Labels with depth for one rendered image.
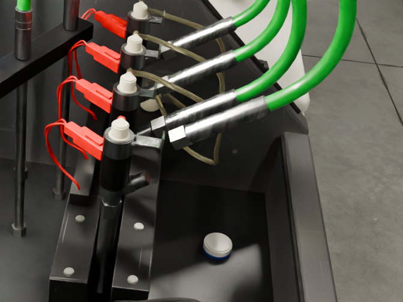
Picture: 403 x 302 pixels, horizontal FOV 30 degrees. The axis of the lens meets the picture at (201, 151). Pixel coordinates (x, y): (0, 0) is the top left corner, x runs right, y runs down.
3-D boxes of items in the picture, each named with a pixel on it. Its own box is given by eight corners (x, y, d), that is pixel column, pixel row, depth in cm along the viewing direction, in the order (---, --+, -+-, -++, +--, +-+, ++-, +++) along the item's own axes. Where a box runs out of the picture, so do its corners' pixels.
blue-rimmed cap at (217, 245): (231, 262, 101) (233, 254, 100) (201, 257, 101) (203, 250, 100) (230, 241, 104) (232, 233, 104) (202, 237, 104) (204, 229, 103)
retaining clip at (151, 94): (156, 92, 77) (157, 82, 76) (155, 101, 76) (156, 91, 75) (124, 87, 77) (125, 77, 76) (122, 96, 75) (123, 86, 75)
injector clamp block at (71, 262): (133, 381, 84) (150, 289, 75) (43, 371, 83) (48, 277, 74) (152, 186, 111) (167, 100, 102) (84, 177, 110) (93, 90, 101)
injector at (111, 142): (132, 301, 81) (156, 148, 69) (86, 295, 81) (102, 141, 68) (134, 281, 83) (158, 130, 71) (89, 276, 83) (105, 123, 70)
